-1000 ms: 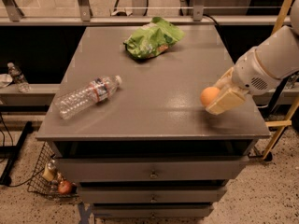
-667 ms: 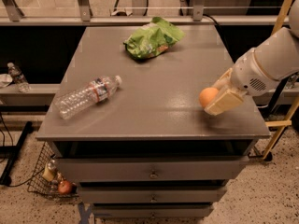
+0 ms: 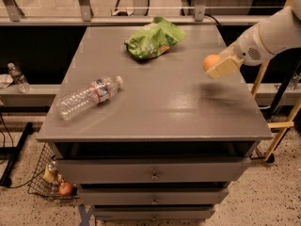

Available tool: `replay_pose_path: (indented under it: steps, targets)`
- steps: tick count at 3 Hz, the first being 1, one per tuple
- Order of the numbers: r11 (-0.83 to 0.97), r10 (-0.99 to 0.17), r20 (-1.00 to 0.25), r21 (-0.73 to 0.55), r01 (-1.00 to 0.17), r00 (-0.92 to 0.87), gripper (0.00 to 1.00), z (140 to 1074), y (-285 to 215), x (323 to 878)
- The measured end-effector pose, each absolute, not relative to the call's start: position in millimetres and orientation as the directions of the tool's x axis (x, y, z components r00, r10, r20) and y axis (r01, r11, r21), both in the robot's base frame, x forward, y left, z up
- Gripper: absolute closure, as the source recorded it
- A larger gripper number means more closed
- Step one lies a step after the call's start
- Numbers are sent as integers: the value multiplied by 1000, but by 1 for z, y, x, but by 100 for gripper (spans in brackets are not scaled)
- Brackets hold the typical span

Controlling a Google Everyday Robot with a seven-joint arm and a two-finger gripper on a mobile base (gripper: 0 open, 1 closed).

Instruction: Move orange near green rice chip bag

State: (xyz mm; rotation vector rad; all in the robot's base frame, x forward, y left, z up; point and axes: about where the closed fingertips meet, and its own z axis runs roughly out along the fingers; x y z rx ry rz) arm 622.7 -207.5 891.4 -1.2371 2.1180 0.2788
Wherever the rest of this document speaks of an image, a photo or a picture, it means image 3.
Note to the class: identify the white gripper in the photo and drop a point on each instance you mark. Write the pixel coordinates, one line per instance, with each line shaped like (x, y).
(247, 48)

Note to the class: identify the orange fruit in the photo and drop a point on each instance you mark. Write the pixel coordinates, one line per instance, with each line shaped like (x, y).
(210, 61)

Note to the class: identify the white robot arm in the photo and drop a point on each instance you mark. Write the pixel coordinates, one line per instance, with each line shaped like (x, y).
(281, 31)

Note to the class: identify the green rice chip bag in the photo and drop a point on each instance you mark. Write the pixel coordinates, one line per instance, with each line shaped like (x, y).
(154, 39)

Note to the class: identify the grey drawer cabinet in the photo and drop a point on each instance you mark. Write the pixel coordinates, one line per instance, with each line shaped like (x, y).
(167, 108)

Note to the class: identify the top grey drawer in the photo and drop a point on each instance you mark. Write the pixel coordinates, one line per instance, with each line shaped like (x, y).
(149, 171)

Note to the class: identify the grey drawer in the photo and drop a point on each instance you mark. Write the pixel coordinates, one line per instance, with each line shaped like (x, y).
(152, 196)
(149, 171)
(152, 213)

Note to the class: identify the clear plastic water bottle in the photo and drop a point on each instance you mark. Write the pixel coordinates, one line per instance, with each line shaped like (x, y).
(77, 102)

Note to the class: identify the middle grey drawer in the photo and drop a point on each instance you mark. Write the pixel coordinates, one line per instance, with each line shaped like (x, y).
(152, 196)

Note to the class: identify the bottom grey drawer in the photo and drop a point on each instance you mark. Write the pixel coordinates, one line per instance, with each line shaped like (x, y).
(152, 213)

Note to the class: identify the small water bottle on ledge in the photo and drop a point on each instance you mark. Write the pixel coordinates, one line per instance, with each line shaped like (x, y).
(18, 78)

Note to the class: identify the red apple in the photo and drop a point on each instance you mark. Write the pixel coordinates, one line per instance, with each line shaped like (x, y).
(65, 189)

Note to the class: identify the yellow bottle in basket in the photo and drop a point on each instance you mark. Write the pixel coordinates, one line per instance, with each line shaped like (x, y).
(50, 172)

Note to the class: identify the crumpled white wrapper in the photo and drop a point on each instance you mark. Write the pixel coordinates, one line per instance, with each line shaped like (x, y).
(5, 80)

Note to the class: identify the black metal floor stand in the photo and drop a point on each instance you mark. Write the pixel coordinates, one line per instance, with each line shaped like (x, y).
(12, 154)

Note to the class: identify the black wire basket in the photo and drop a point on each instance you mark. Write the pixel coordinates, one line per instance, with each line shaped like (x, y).
(39, 187)

